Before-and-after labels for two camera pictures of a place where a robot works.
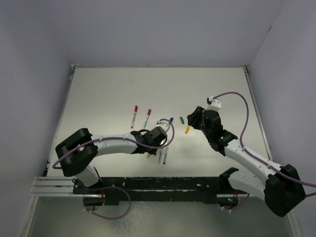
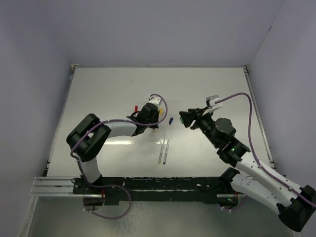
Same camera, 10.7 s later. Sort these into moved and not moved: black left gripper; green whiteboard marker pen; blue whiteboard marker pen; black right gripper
Moved: black left gripper
Not moved: green whiteboard marker pen; black right gripper; blue whiteboard marker pen
